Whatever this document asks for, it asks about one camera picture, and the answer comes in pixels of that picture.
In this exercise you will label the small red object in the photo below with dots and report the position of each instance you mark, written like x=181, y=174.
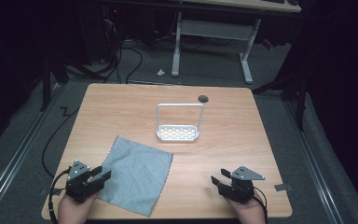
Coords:
x=267, y=44

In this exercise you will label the grey cloth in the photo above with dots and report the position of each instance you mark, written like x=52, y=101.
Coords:
x=135, y=175

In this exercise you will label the grey tape piece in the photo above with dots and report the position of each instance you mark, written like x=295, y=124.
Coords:
x=282, y=187

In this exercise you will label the black round table grommet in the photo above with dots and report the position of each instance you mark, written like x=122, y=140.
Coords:
x=203, y=99

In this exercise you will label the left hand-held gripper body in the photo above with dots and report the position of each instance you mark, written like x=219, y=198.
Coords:
x=78, y=186

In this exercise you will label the person's left hand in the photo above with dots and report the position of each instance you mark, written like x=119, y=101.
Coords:
x=73, y=210

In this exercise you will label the black keyboard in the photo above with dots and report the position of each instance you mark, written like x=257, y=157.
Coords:
x=273, y=1

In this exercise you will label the black metal stand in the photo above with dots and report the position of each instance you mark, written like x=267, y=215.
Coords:
x=295, y=90
x=51, y=74

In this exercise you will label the white desk with metal legs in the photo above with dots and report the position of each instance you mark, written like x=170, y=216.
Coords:
x=214, y=30

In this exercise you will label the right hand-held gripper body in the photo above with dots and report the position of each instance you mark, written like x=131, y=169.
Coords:
x=241, y=185

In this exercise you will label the person's right hand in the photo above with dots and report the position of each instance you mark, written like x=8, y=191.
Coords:
x=248, y=212

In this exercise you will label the metal floor rail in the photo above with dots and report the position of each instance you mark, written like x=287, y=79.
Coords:
x=15, y=155
x=313, y=165

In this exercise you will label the white rack with hanging bar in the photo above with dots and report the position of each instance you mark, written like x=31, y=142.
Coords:
x=177, y=133

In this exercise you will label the crumpled white paper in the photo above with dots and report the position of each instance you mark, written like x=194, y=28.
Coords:
x=160, y=72

